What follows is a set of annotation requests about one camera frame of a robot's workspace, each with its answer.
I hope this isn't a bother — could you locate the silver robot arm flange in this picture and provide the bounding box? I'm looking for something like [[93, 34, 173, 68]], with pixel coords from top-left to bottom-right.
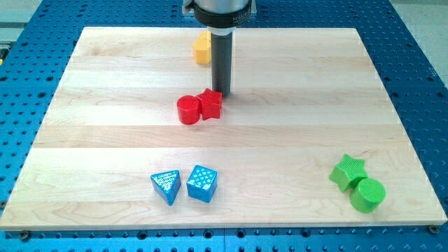
[[182, 0, 253, 29]]

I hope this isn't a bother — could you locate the blue triangle block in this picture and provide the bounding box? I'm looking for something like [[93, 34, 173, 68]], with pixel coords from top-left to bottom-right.
[[150, 170, 181, 206]]

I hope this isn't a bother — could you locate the red star block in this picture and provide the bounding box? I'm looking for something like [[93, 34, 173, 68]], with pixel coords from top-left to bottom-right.
[[196, 88, 223, 120]]

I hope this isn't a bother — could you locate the red cylinder block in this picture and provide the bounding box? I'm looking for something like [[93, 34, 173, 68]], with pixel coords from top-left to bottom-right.
[[176, 95, 201, 125]]

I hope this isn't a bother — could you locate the blue cube block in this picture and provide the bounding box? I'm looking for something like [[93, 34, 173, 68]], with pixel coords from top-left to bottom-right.
[[186, 165, 218, 203]]

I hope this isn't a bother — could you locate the yellow hexagon block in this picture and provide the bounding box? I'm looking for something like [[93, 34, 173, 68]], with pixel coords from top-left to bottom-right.
[[192, 38, 211, 64]]

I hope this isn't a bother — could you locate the light wooden board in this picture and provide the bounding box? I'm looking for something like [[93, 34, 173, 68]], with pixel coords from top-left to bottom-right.
[[1, 27, 447, 230]]

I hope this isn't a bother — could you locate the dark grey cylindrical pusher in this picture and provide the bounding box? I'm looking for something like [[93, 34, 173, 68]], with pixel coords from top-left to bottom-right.
[[208, 27, 235, 97]]

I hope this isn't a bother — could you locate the yellow block behind pusher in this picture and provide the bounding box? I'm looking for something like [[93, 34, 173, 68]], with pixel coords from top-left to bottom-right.
[[198, 31, 211, 41]]

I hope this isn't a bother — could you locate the green star block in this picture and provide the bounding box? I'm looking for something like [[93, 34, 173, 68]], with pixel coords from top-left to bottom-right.
[[329, 154, 368, 193]]

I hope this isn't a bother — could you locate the green cylinder block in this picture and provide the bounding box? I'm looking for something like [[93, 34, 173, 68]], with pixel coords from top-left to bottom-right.
[[349, 178, 386, 214]]

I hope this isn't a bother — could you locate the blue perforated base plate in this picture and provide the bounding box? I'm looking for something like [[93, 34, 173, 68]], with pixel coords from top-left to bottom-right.
[[1, 1, 447, 251]]

